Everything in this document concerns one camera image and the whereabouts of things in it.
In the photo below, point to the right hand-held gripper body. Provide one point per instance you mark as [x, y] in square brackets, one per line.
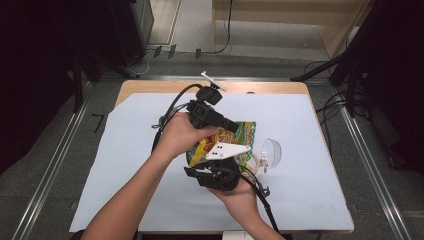
[223, 176]

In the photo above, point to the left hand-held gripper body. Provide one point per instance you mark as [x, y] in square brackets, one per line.
[203, 115]

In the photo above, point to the yellow green spouted pouch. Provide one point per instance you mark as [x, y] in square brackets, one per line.
[226, 136]

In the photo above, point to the glass jar with hinged lid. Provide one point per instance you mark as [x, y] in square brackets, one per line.
[271, 151]

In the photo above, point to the person's right hand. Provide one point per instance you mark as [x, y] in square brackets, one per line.
[241, 203]

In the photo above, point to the person's left hand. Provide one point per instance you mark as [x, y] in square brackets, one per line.
[176, 136]

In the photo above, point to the white table mat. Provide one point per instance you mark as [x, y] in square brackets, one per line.
[300, 200]

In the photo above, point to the black metal stand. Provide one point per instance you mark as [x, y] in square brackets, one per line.
[78, 86]
[320, 68]

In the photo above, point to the black cabinet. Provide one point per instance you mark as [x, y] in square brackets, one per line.
[126, 33]

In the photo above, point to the wooden shelf unit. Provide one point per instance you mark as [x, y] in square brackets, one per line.
[333, 36]

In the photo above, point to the dark curtain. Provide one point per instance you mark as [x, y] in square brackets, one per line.
[33, 66]
[400, 83]

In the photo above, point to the small black floor bracket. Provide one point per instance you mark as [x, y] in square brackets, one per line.
[172, 51]
[198, 53]
[157, 51]

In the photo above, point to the metal floor rail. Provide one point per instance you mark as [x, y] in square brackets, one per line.
[50, 171]
[375, 173]

